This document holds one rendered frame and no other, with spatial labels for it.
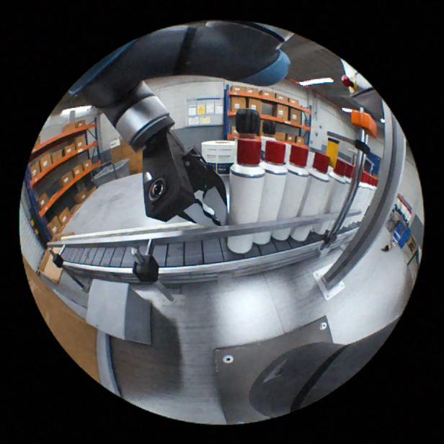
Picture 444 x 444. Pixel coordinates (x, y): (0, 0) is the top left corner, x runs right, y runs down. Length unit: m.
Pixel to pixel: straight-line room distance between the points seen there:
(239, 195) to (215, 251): 0.13
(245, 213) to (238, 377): 0.24
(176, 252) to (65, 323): 0.31
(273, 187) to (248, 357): 0.25
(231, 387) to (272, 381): 0.06
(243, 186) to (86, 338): 0.41
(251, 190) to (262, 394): 0.27
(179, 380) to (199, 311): 0.17
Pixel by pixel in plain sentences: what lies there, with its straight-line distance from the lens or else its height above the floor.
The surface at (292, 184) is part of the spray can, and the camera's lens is 0.25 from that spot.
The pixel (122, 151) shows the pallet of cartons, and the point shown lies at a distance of 3.81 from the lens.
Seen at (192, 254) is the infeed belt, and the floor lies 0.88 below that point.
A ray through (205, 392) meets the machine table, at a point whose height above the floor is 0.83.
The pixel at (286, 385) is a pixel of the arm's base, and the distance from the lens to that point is 0.17.
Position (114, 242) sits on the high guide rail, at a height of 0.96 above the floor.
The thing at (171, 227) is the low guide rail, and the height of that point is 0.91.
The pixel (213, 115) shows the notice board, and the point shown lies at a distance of 4.59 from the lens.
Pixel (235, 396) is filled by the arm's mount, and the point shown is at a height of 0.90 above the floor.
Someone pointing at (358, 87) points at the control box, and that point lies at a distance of 0.41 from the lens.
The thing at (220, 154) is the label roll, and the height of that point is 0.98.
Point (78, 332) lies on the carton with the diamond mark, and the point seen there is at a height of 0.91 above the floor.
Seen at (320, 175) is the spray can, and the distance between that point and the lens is 0.27.
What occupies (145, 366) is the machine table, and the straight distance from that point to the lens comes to 0.32.
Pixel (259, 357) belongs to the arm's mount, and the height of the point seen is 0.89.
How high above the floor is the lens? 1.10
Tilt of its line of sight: 39 degrees down
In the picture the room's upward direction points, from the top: straight up
